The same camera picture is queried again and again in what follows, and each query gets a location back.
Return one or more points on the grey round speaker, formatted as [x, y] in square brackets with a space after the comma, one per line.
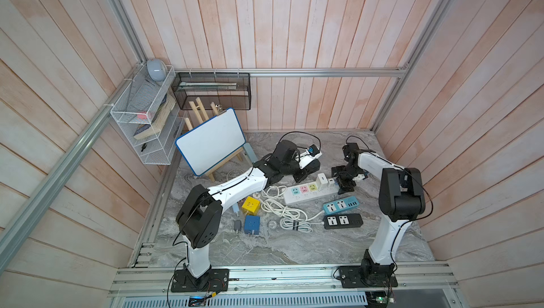
[157, 70]

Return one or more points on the yellow cube socket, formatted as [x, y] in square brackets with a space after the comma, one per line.
[251, 206]

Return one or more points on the black power strip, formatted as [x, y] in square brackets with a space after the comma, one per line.
[342, 221]

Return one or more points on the teal power strip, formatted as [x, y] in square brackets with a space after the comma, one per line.
[341, 205]

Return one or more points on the wooden easel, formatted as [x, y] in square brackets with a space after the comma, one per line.
[202, 116]

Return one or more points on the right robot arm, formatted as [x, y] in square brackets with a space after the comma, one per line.
[401, 199]

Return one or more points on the wooden block on shelf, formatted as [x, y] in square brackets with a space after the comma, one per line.
[160, 119]

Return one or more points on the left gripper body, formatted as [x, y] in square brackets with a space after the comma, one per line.
[292, 168]

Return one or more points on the white wire shelf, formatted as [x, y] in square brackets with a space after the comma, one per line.
[138, 104]

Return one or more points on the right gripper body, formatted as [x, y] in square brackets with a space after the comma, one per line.
[343, 175]

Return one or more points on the blue cube socket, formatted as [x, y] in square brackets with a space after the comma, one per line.
[252, 225]

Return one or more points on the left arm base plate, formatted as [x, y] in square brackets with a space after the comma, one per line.
[213, 280]

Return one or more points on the whiteboard with blue frame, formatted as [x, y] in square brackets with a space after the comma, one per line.
[211, 142]

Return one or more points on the white USB charger plug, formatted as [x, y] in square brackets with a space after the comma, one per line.
[322, 180]

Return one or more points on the white power strip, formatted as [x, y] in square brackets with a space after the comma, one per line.
[308, 191]

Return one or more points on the black mesh basket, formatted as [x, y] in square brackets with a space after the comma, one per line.
[229, 90]

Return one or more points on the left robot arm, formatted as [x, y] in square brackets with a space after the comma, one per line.
[199, 218]

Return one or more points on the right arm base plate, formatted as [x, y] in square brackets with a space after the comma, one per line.
[367, 276]

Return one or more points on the black adapter plug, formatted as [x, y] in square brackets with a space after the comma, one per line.
[237, 226]

